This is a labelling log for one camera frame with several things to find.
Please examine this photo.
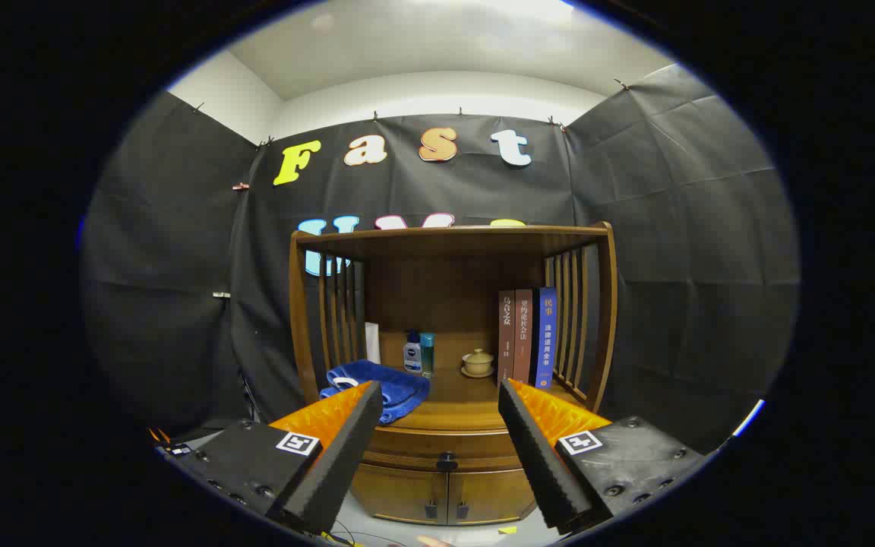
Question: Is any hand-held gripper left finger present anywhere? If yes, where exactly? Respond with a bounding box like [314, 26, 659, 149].
[155, 380, 384, 535]

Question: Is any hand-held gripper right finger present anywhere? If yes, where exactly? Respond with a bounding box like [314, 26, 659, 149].
[498, 378, 712, 535]

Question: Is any wooden drawer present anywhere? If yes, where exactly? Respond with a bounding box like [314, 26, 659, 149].
[359, 425, 523, 473]

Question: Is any wooden cabinet door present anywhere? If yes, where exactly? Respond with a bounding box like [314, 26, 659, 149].
[352, 463, 450, 525]
[447, 469, 537, 525]

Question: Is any wooden countertop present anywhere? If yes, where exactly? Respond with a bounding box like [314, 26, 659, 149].
[314, 367, 589, 432]

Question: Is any wooden cabinet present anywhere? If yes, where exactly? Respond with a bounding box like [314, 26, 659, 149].
[289, 221, 618, 526]

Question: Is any blue folded towel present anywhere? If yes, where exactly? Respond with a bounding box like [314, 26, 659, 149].
[320, 359, 431, 425]

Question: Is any beige lidded teacup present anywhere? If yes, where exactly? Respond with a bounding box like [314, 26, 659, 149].
[460, 349, 496, 379]

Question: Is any blue book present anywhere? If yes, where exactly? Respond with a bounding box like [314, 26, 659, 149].
[532, 286, 558, 390]

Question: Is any reddish brown book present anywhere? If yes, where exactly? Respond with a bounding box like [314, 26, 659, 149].
[513, 288, 535, 386]

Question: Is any dark brown book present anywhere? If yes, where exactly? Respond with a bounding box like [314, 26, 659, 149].
[498, 289, 517, 384]

